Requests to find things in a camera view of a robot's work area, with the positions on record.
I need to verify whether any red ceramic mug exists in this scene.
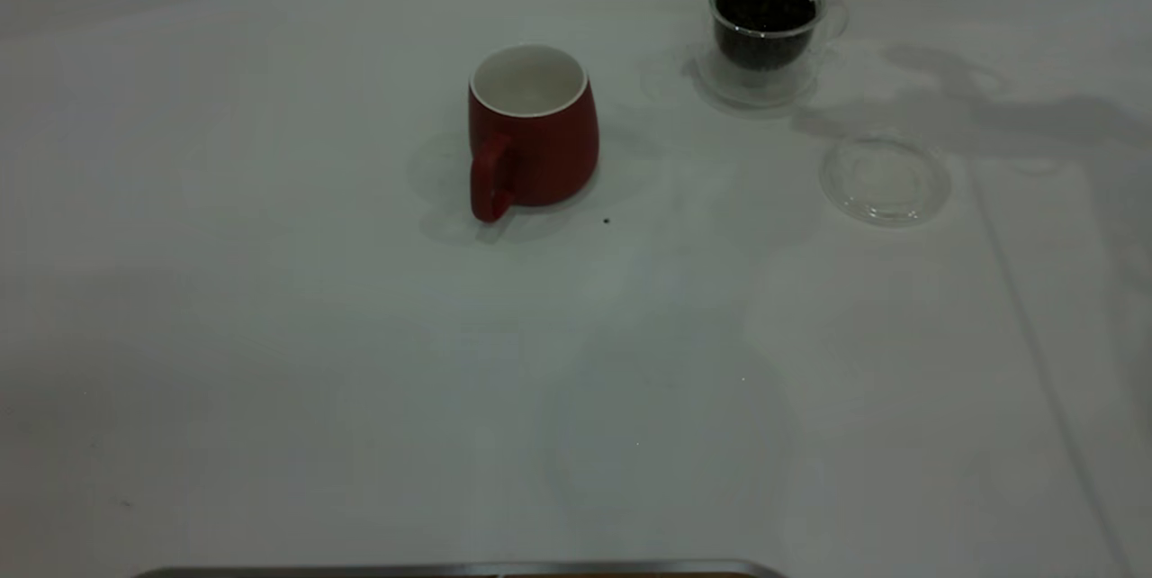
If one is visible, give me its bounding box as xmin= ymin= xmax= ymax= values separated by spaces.
xmin=467 ymin=44 xmax=600 ymax=224

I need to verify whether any coffee beans heap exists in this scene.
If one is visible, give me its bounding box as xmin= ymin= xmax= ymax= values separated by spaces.
xmin=715 ymin=0 xmax=818 ymax=70

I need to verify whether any clear glass cup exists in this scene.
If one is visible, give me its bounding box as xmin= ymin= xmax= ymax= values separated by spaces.
xmin=693 ymin=0 xmax=850 ymax=108

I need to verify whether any clear glass saucer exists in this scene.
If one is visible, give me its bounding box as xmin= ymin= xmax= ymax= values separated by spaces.
xmin=819 ymin=132 xmax=952 ymax=228

